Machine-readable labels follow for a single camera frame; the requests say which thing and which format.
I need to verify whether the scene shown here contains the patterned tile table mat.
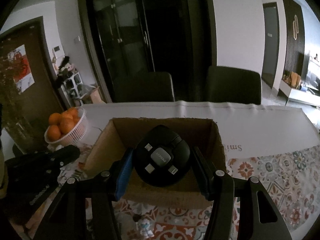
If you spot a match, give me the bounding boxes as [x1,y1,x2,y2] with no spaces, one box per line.
[57,143,320,240]

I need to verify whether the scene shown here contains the red and white door poster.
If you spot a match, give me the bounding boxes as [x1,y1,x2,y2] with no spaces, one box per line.
[8,45,35,93]

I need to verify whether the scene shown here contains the orange fruit back left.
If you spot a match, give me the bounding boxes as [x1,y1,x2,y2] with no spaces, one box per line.
[48,113,62,126]

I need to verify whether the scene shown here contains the dark glass cabinet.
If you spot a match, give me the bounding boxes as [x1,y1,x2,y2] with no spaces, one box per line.
[78,0,216,103]

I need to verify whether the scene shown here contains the small astronaut figurine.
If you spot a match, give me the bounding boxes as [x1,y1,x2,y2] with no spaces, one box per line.
[139,218,154,239]

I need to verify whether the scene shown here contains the brown cardboard box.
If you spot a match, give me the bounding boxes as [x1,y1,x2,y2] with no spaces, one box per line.
[85,118,226,209]

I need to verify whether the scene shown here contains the orange fruit back right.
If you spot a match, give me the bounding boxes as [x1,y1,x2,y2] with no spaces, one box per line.
[65,107,79,117]

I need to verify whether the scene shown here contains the white fruit basket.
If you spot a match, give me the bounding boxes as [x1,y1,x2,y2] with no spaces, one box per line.
[44,107,88,146]

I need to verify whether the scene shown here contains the orange fruit front left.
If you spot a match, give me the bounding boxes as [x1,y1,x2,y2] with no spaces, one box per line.
[47,125,61,142]

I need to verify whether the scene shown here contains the orange fruit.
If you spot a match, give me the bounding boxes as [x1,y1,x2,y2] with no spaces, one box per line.
[59,118,75,134]
[65,107,79,117]
[47,125,61,142]
[48,113,62,126]

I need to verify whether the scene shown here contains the white shoe shelf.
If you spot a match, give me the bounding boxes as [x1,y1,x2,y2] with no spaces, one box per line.
[57,72,83,107]

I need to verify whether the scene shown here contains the brown entrance door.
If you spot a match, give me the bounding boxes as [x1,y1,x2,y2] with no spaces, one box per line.
[0,16,65,131]

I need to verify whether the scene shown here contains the black dining chair right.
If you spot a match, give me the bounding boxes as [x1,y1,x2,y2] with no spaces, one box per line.
[208,66,261,105]

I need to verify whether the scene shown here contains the black round power device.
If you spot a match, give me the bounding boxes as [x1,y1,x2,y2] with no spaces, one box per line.
[132,125,190,188]

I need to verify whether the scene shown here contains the orange fruit middle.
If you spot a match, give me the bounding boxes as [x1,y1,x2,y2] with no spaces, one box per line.
[59,118,75,134]

